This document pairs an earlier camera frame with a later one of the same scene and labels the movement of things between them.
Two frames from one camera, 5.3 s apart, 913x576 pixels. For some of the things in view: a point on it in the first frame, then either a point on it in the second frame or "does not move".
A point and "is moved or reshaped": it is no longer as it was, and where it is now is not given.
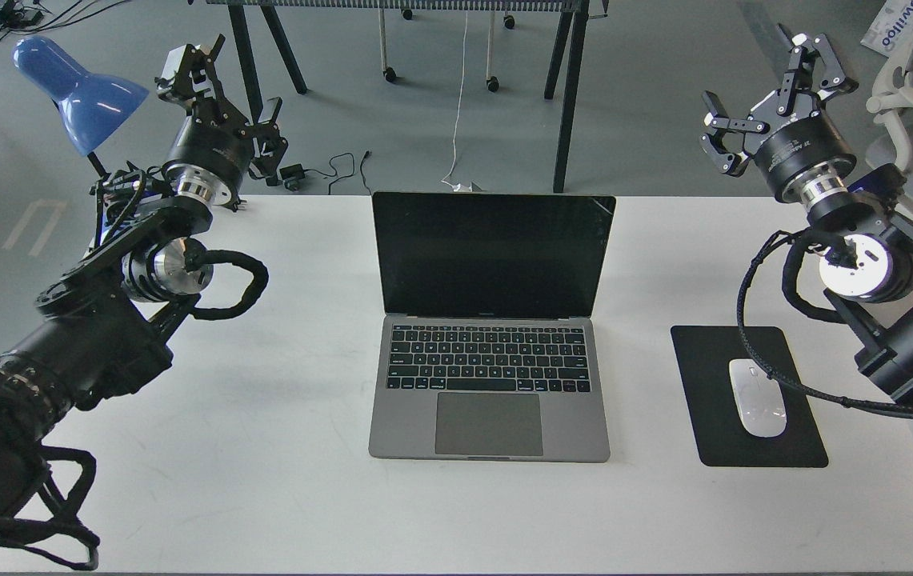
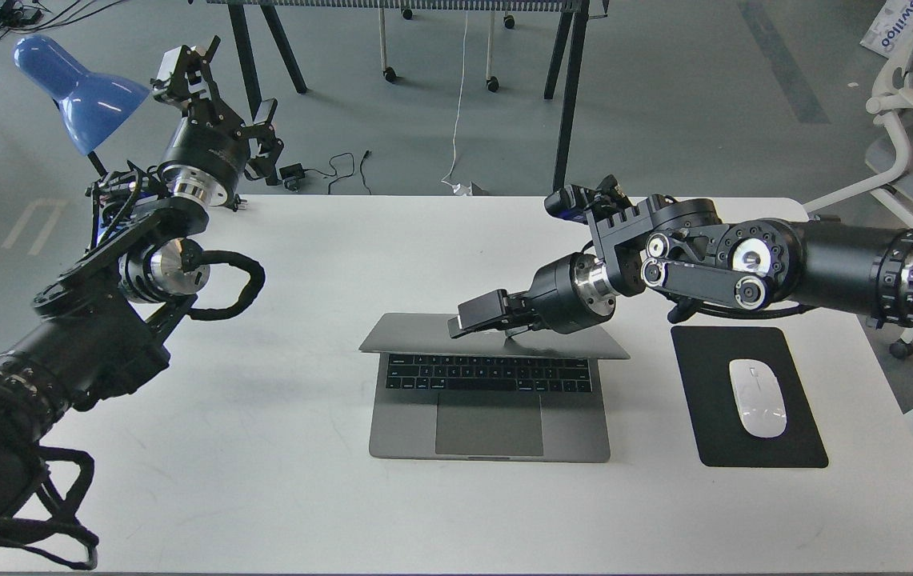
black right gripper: x=807 y=162 to x=570 y=294
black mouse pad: x=704 y=355 does not move
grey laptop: x=490 y=349 is moved or reshaped
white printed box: x=894 y=30 does not move
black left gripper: x=213 y=160 does not move
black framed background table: x=578 y=11 does not move
